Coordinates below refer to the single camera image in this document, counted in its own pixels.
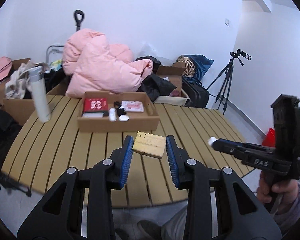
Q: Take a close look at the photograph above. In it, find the black camcorder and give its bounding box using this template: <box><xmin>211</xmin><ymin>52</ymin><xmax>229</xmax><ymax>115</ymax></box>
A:
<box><xmin>230</xmin><ymin>49</ymin><xmax>251</xmax><ymax>60</ymax></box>

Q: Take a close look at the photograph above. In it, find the white round lid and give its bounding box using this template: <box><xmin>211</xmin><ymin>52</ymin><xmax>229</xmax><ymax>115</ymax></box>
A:
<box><xmin>119</xmin><ymin>115</ymin><xmax>129</xmax><ymax>122</ymax></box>

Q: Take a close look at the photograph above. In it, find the translucent white plastic container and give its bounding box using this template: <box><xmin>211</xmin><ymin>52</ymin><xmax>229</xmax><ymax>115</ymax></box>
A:
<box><xmin>82</xmin><ymin>112</ymin><xmax>104</xmax><ymax>118</ymax></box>

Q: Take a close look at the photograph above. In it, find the black suitcase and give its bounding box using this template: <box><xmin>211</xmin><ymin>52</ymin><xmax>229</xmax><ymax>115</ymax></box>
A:
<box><xmin>181</xmin><ymin>77</ymin><xmax>210</xmax><ymax>108</ymax></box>

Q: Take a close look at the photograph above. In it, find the black garment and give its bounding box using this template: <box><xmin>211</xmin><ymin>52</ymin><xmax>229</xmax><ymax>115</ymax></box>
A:
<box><xmin>137</xmin><ymin>74</ymin><xmax>177</xmax><ymax>102</ymax></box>

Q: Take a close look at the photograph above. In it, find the black trolley handle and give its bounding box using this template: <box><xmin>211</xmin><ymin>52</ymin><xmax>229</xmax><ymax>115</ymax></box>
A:
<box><xmin>74</xmin><ymin>10</ymin><xmax>84</xmax><ymax>31</ymax></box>

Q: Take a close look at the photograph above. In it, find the red bucket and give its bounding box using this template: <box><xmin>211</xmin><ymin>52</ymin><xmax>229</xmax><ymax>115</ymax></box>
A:
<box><xmin>262</xmin><ymin>128</ymin><xmax>276</xmax><ymax>147</ymax></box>

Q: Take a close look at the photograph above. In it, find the red book box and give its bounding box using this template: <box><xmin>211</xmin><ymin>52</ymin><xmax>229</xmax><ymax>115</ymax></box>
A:
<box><xmin>83</xmin><ymin>98</ymin><xmax>109</xmax><ymax>113</ymax></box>

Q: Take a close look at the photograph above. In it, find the pink cartoon card wallet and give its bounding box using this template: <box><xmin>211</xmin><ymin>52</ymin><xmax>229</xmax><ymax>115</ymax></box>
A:
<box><xmin>121</xmin><ymin>100</ymin><xmax>144</xmax><ymax>113</ymax></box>

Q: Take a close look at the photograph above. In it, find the white tube bottle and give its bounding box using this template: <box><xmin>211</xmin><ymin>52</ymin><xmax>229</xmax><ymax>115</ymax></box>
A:
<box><xmin>109</xmin><ymin>108</ymin><xmax>117</xmax><ymax>122</ymax></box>

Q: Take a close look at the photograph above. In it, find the white thermos bottle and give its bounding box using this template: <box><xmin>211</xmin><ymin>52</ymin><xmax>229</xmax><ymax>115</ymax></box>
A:
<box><xmin>29</xmin><ymin>65</ymin><xmax>51</xmax><ymax>123</ymax></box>

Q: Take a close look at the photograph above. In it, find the right hand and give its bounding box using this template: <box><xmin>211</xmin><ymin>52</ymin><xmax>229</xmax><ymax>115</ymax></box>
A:
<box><xmin>256</xmin><ymin>174</ymin><xmax>299</xmax><ymax>215</ymax></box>

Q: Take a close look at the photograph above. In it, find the cardboard tray box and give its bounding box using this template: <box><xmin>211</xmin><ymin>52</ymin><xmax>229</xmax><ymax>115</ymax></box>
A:
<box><xmin>77</xmin><ymin>91</ymin><xmax>160</xmax><ymax>133</ymax></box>

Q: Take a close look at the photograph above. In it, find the left cardboard box with clothes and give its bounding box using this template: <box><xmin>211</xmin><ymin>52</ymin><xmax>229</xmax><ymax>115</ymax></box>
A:
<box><xmin>0</xmin><ymin>58</ymin><xmax>35</xmax><ymax>126</ymax></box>

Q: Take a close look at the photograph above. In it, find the open brown cardboard box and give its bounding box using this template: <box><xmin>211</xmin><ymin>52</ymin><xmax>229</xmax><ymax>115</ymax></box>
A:
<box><xmin>157</xmin><ymin>62</ymin><xmax>186</xmax><ymax>97</ymax></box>

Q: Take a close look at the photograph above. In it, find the yellow wooden block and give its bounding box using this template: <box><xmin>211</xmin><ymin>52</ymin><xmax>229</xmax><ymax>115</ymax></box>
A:
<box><xmin>133</xmin><ymin>131</ymin><xmax>166</xmax><ymax>159</ymax></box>

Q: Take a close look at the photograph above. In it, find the black cable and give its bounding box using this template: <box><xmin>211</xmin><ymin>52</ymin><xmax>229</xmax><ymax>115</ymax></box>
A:
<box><xmin>113</xmin><ymin>100</ymin><xmax>126</xmax><ymax>117</ymax></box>

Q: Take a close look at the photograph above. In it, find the woven rattan ball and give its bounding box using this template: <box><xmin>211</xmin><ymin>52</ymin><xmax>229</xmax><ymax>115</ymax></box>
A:
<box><xmin>177</xmin><ymin>55</ymin><xmax>196</xmax><ymax>77</ymax></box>

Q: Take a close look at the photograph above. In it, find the black tripod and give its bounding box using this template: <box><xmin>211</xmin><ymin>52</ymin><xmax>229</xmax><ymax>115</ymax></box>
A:
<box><xmin>206</xmin><ymin>53</ymin><xmax>244</xmax><ymax>114</ymax></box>

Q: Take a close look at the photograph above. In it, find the beige cloth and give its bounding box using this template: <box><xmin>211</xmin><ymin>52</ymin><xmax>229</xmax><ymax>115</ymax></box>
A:
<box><xmin>5</xmin><ymin>60</ymin><xmax>50</xmax><ymax>99</ymax></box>

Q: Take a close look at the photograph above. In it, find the blue cloth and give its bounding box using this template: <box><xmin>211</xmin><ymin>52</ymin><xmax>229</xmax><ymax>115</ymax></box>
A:
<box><xmin>184</xmin><ymin>54</ymin><xmax>214</xmax><ymax>82</ymax></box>

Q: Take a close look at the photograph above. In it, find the beige canvas bag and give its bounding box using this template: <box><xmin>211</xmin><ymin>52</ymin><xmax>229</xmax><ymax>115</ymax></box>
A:
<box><xmin>155</xmin><ymin>94</ymin><xmax>191</xmax><ymax>106</ymax></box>

